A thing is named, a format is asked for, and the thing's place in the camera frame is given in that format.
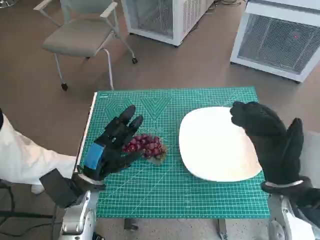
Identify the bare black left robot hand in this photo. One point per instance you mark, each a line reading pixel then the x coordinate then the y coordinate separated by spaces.
pixel 113 150

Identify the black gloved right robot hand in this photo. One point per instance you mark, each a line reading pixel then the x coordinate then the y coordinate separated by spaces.
pixel 272 140

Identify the red toy grape bunch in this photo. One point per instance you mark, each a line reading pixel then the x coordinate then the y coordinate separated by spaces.
pixel 150 146

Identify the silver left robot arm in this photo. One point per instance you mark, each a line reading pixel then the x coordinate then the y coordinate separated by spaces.
pixel 80 220

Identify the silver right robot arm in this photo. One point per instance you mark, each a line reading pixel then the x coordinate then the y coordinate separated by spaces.
pixel 282 220

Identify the white square plate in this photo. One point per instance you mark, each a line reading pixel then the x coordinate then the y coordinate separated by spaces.
pixel 212 145

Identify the green cutting mat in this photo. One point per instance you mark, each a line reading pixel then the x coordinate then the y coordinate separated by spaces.
pixel 162 190

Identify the small black device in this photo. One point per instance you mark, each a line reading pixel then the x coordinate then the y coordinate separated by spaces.
pixel 98 236

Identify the wide white mesh cabinet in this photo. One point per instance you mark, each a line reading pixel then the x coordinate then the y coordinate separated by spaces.
pixel 275 42

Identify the black floor bar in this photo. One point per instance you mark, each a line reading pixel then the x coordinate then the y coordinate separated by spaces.
pixel 25 215

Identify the tall white mesh cabinet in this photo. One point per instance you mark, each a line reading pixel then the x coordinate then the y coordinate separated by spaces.
pixel 150 15

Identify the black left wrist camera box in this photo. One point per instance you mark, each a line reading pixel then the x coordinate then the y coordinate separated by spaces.
pixel 57 187

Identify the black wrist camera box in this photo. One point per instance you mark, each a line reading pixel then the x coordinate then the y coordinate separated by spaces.
pixel 57 187
pixel 312 195

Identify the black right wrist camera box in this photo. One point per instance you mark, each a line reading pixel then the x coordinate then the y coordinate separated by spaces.
pixel 312 195

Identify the metal table leg bracket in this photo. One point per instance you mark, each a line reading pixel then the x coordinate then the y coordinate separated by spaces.
pixel 130 224
pixel 222 227

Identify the grey chair with white frame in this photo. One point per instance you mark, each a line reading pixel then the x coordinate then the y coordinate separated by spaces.
pixel 72 37

